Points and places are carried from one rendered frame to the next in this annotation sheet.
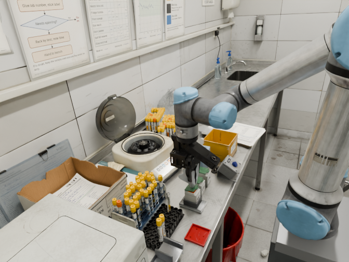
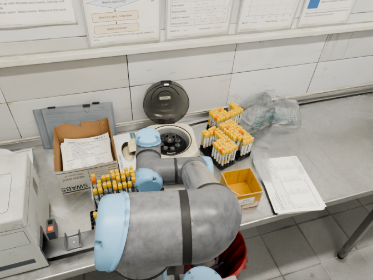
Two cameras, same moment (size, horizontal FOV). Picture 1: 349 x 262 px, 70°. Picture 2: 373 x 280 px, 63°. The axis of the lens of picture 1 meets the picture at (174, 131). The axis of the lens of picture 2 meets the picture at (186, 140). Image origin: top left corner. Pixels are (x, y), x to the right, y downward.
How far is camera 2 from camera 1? 0.74 m
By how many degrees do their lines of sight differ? 36
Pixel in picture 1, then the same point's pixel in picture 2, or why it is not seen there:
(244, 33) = not seen: outside the picture
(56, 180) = (89, 130)
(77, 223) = (9, 185)
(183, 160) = not seen: hidden behind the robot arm
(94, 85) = (159, 63)
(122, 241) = (7, 214)
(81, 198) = (90, 156)
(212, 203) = not seen: hidden behind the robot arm
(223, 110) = (139, 177)
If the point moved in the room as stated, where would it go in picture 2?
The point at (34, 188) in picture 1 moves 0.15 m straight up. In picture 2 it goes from (68, 128) to (60, 101)
